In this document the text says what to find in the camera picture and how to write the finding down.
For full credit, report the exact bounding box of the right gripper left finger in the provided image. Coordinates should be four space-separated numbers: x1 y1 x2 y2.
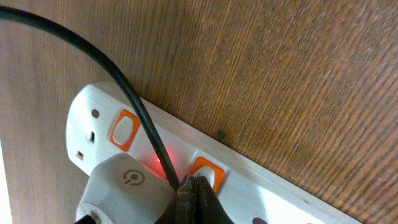
155 175 197 224

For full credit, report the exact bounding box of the white power strip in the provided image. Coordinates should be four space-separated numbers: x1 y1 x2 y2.
66 82 354 223

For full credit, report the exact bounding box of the white USB charger plug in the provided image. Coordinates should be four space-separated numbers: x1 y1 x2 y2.
76 153 175 223

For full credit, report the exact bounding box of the black charging cable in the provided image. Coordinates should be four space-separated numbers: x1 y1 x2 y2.
0 5 181 224

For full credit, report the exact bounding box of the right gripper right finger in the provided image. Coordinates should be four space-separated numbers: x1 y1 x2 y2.
195 177 233 224

